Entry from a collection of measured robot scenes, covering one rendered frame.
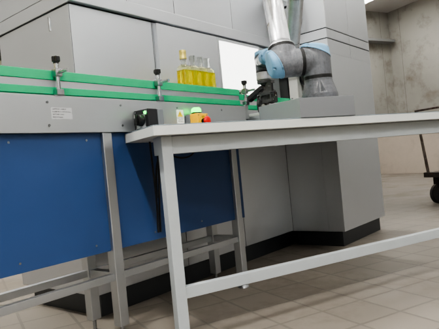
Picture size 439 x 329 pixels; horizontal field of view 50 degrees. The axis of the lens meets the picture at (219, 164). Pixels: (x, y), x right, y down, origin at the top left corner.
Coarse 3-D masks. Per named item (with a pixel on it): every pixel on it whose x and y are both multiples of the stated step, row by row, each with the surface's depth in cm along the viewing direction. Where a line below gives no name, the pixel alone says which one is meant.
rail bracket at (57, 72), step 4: (52, 56) 156; (56, 56) 156; (52, 60) 156; (56, 60) 156; (56, 64) 156; (56, 68) 156; (52, 72) 156; (56, 72) 155; (60, 72) 155; (52, 76) 157; (56, 76) 156; (60, 76) 157; (56, 80) 156; (56, 84) 156; (60, 84) 157; (56, 88) 156; (60, 88) 157; (56, 92) 156; (60, 92) 156; (56, 96) 156; (60, 96) 157; (64, 96) 158
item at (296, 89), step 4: (288, 80) 333; (292, 80) 331; (296, 80) 329; (292, 84) 331; (296, 84) 329; (300, 84) 331; (292, 88) 331; (296, 88) 329; (300, 88) 331; (292, 92) 331; (296, 92) 329; (300, 92) 331; (292, 96) 331; (296, 96) 329; (300, 96) 330
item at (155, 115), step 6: (150, 108) 177; (138, 114) 179; (144, 114) 177; (150, 114) 177; (156, 114) 179; (162, 114) 181; (150, 120) 176; (156, 120) 179; (162, 120) 181; (138, 126) 179; (144, 126) 177
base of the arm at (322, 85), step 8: (304, 80) 199; (312, 80) 194; (320, 80) 193; (328, 80) 194; (304, 88) 197; (312, 88) 194; (320, 88) 193; (328, 88) 192; (304, 96) 196; (312, 96) 193; (320, 96) 192; (328, 96) 192
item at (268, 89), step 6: (258, 84) 246; (264, 84) 245; (270, 84) 240; (264, 90) 243; (270, 90) 240; (258, 96) 243; (264, 96) 242; (270, 96) 239; (276, 96) 244; (264, 102) 242; (270, 102) 245
